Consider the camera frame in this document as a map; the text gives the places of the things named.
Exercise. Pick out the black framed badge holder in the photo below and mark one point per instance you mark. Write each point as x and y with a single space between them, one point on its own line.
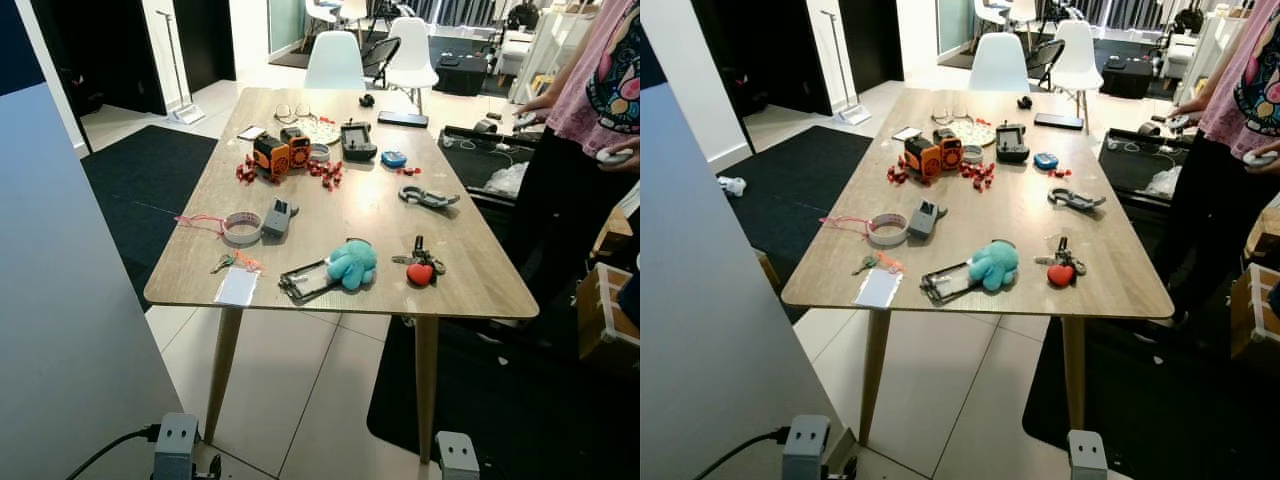
935 288
292 288

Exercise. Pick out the white partition board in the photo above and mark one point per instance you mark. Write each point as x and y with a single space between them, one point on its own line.
700 330
70 300

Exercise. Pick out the large clear tape roll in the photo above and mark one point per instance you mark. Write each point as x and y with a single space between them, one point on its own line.
228 232
873 233

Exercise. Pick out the teal octopus plush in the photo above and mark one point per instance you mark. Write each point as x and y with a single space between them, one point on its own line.
993 267
352 265

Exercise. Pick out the black floor rug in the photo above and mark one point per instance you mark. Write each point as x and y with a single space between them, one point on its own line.
1170 420
520 420
140 190
790 220

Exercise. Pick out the grey handheld device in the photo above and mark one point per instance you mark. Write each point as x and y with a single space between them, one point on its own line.
922 222
276 222

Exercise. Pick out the wooden crate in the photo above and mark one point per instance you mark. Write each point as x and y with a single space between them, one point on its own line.
1250 320
600 320

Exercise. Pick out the light wooden table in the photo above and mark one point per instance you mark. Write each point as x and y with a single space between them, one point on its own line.
1000 228
360 215

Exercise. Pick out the red plastic clip cluster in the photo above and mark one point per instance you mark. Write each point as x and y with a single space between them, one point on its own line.
898 173
326 174
978 175
247 172

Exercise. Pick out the white crumpled cloth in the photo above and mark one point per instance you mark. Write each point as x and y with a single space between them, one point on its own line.
732 186

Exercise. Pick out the orange and black radio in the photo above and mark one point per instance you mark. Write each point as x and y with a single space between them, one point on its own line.
272 155
922 157

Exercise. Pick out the small tape roll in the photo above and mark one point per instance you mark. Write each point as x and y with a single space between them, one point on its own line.
971 154
319 153

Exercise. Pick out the small white card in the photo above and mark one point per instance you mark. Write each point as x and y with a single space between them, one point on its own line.
906 134
251 133

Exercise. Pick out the grey metal carabiner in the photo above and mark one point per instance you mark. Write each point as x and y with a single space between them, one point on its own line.
1090 202
440 200

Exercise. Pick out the white floor stand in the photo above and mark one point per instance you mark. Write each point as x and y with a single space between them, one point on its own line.
855 115
188 113

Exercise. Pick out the black remote controller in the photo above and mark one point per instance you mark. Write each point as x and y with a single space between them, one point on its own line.
357 145
1012 147

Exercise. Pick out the patterned white plate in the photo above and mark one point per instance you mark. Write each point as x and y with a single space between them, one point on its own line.
978 132
325 130

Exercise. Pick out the thin framed eyeglasses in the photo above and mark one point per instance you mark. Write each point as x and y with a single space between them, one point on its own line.
281 118
938 119

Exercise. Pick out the small blue gadget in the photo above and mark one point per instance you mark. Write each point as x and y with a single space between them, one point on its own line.
394 159
1046 161

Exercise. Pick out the white handheld controller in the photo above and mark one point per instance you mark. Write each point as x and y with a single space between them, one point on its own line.
614 156
1260 158

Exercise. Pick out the black smartphone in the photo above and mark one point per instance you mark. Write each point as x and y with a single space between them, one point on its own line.
1058 122
403 119

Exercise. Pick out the open black suitcase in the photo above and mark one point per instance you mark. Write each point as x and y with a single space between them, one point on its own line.
1125 152
470 150

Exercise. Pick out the white plastic bag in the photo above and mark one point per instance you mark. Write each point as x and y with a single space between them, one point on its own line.
507 180
1165 182

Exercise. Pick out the white shell chair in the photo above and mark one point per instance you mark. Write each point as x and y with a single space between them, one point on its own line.
412 50
999 64
335 62
1077 52

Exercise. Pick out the wide black door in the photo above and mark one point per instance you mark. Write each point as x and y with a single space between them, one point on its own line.
770 50
100 50

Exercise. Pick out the narrow black door panel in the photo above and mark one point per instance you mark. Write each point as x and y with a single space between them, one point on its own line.
872 40
205 40

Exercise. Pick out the black folding chair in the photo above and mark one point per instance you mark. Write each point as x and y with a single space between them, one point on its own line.
1046 57
382 55

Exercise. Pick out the person in pink top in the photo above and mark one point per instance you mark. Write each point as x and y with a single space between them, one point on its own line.
590 80
1230 100

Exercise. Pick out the black ottoman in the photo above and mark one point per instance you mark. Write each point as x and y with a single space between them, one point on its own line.
1127 77
460 75

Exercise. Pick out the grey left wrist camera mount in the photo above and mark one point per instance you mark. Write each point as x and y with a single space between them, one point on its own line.
805 448
176 445

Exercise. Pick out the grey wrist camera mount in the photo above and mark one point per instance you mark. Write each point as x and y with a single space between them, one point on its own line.
805 448
458 458
176 445
1087 458

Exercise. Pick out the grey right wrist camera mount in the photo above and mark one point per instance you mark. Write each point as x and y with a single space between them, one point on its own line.
1087 458
458 458

